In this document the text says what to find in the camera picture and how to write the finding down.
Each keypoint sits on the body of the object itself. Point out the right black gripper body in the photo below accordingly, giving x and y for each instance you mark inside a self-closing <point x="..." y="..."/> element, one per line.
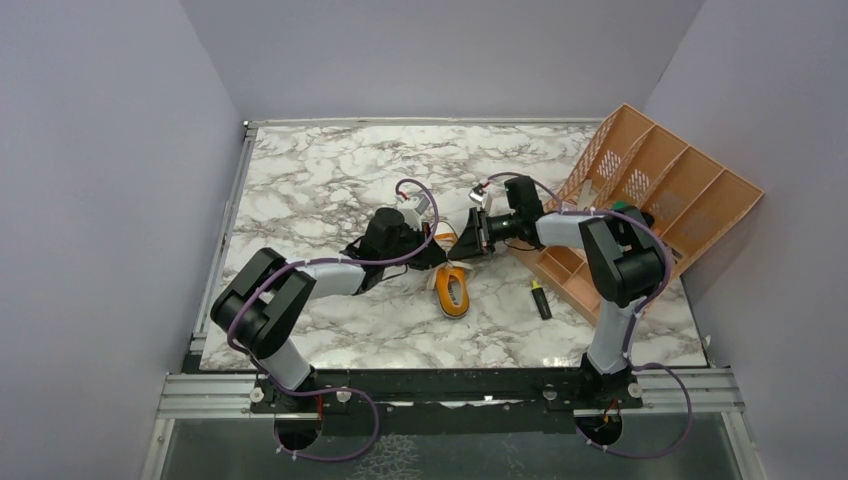
<point x="498" y="228"/>

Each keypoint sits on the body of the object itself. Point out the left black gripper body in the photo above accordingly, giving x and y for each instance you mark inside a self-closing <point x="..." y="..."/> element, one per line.
<point x="409" y="239"/>

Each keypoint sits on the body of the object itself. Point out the white shoelace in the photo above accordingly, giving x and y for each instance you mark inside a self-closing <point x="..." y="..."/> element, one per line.
<point x="457" y="272"/>

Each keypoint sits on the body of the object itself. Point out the orange canvas sneaker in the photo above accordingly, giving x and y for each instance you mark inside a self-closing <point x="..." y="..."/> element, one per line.
<point x="453" y="302"/>

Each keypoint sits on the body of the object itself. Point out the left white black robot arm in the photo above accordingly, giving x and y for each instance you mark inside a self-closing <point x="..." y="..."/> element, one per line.
<point x="260" y="307"/>

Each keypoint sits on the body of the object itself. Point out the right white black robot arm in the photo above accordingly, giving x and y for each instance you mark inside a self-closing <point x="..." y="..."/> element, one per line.
<point x="627" y="262"/>

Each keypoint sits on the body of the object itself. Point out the black yellow highlighter marker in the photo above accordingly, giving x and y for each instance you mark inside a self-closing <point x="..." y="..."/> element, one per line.
<point x="540" y="300"/>

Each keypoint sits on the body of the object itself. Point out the peach plastic organizer tray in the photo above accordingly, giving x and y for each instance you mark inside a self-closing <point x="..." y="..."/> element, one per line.
<point x="689" y="199"/>

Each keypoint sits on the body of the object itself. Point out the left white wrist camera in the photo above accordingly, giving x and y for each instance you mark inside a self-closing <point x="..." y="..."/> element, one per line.
<point x="413" y="208"/>

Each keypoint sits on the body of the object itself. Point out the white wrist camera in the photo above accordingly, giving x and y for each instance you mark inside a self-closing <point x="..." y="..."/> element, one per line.
<point x="481" y="198"/>
<point x="413" y="208"/>

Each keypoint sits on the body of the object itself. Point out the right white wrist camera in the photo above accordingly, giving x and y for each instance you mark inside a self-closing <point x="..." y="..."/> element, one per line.
<point x="481" y="198"/>

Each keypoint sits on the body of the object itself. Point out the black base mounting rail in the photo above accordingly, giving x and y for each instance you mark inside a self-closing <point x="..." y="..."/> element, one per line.
<point x="351" y="402"/>

